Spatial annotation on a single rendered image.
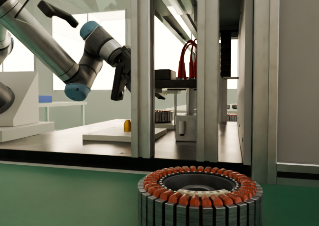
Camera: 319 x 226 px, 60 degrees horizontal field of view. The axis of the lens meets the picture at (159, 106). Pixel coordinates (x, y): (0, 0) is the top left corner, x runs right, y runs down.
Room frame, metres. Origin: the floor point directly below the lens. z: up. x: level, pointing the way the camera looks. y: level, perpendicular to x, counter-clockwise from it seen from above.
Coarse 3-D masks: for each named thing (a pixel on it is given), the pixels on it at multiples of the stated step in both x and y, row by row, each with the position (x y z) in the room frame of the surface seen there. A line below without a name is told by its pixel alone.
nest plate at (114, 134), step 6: (90, 132) 0.61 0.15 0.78; (96, 132) 0.61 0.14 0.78; (102, 132) 0.61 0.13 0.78; (108, 132) 0.61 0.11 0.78; (114, 132) 0.61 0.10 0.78; (120, 132) 0.61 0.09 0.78; (126, 132) 0.61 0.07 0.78; (156, 132) 0.61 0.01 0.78; (162, 132) 0.65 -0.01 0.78; (84, 138) 0.58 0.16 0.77; (90, 138) 0.58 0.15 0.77; (96, 138) 0.58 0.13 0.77; (102, 138) 0.57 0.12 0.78; (108, 138) 0.57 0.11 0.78; (114, 138) 0.57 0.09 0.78; (120, 138) 0.56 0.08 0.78; (126, 138) 0.56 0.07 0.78; (156, 138) 0.60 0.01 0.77
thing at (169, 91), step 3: (162, 90) 0.84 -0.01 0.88; (165, 90) 0.83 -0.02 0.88; (168, 90) 0.83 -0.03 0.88; (171, 90) 0.83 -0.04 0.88; (174, 90) 0.83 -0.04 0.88; (177, 90) 0.83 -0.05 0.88; (180, 90) 0.85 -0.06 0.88; (183, 90) 0.85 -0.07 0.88; (195, 90) 0.85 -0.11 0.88; (162, 93) 0.84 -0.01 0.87; (165, 93) 0.83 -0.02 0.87; (168, 93) 0.83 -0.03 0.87; (171, 93) 0.83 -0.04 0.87; (174, 93) 0.83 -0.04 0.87; (177, 93) 0.83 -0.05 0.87; (180, 93) 0.87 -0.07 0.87
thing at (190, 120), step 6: (180, 114) 0.59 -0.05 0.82; (186, 114) 0.57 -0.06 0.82; (192, 114) 0.59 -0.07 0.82; (180, 120) 0.57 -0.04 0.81; (186, 120) 0.57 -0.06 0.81; (192, 120) 0.56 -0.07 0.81; (186, 126) 0.57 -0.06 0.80; (192, 126) 0.56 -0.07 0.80; (186, 132) 0.57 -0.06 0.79; (192, 132) 0.56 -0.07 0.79; (180, 138) 0.57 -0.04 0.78; (186, 138) 0.57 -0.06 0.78; (192, 138) 0.56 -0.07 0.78
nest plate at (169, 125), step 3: (156, 123) 0.81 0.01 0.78; (159, 123) 0.81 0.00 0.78; (162, 123) 0.81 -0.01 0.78; (165, 123) 0.81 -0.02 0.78; (168, 123) 0.81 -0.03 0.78; (171, 123) 0.81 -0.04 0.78; (156, 126) 0.79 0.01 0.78; (159, 126) 0.79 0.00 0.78; (162, 126) 0.79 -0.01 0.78; (165, 126) 0.79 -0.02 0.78; (168, 126) 0.79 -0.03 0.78; (171, 126) 0.78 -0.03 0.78; (174, 126) 0.78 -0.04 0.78
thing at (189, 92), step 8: (160, 72) 0.59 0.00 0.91; (168, 72) 0.58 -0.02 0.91; (160, 80) 0.58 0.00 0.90; (168, 80) 0.58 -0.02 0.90; (176, 80) 0.57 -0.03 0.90; (184, 80) 0.57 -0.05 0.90; (192, 80) 0.57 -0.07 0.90; (160, 88) 0.63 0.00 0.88; (168, 88) 0.63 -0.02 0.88; (176, 88) 0.63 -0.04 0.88; (184, 88) 0.63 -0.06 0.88; (192, 88) 0.62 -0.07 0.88; (192, 96) 0.62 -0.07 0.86; (192, 104) 0.62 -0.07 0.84; (192, 112) 0.62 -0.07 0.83
